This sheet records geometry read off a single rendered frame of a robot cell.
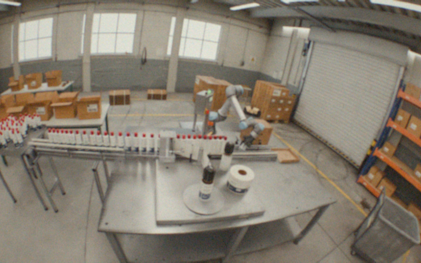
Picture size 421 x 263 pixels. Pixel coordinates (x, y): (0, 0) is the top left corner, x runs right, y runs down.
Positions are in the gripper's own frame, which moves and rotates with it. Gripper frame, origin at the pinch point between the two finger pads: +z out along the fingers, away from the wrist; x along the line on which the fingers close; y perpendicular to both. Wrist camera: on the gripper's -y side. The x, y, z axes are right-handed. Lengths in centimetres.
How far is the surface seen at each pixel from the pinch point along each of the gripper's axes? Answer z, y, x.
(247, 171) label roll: -1, 48, -17
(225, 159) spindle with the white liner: 6.0, 31.8, -29.2
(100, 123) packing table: 97, -78, -138
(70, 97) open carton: 108, -117, -205
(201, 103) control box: -16, 0, -65
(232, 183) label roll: 12, 53, -25
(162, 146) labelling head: 31, 16, -75
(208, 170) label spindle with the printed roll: 6, 63, -58
